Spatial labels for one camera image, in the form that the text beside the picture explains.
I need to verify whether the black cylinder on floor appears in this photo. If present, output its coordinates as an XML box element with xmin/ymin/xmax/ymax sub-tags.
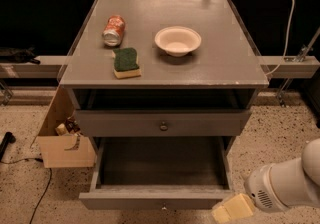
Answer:
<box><xmin>0</xmin><ymin>132</ymin><xmax>16</xmax><ymax>161</ymax></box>

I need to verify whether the orange soda can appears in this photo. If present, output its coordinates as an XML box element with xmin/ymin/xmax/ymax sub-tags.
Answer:
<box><xmin>102</xmin><ymin>15</ymin><xmax>126</xmax><ymax>47</ymax></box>

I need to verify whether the green yellow sponge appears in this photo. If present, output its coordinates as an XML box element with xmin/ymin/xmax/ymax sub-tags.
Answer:
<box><xmin>112</xmin><ymin>48</ymin><xmax>141</xmax><ymax>79</ymax></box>

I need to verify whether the black floor cable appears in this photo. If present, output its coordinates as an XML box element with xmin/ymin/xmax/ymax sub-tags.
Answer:
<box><xmin>0</xmin><ymin>157</ymin><xmax>53</xmax><ymax>224</ymax></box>

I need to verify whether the white paper bowl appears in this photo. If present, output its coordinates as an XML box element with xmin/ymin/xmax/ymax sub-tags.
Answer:
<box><xmin>154</xmin><ymin>26</ymin><xmax>202</xmax><ymax>57</ymax></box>

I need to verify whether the grey wooden drawer cabinet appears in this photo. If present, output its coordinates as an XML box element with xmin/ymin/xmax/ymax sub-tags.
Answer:
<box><xmin>59</xmin><ymin>0</ymin><xmax>270</xmax><ymax>156</ymax></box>

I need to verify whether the white cable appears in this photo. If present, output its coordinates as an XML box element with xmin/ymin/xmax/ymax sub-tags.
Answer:
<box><xmin>265</xmin><ymin>0</ymin><xmax>296</xmax><ymax>77</ymax></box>

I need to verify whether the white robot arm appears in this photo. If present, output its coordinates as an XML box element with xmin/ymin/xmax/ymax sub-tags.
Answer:
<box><xmin>211</xmin><ymin>139</ymin><xmax>320</xmax><ymax>224</ymax></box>

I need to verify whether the grey top drawer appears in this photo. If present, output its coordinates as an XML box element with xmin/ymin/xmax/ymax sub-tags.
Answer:
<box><xmin>75</xmin><ymin>110</ymin><xmax>251</xmax><ymax>137</ymax></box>

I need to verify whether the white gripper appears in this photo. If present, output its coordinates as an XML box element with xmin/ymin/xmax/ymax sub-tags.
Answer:
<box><xmin>211</xmin><ymin>164</ymin><xmax>287</xmax><ymax>224</ymax></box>

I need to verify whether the cardboard box with items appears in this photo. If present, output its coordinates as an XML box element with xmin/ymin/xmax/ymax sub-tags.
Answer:
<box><xmin>37</xmin><ymin>87</ymin><xmax>96</xmax><ymax>168</ymax></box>

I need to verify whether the grey drawer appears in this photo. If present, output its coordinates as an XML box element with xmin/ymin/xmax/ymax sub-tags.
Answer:
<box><xmin>75</xmin><ymin>110</ymin><xmax>251</xmax><ymax>137</ymax></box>
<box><xmin>79</xmin><ymin>137</ymin><xmax>235</xmax><ymax>210</ymax></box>

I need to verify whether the black object on shelf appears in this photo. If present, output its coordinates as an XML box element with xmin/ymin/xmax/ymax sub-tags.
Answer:
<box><xmin>0</xmin><ymin>47</ymin><xmax>40</xmax><ymax>65</ymax></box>

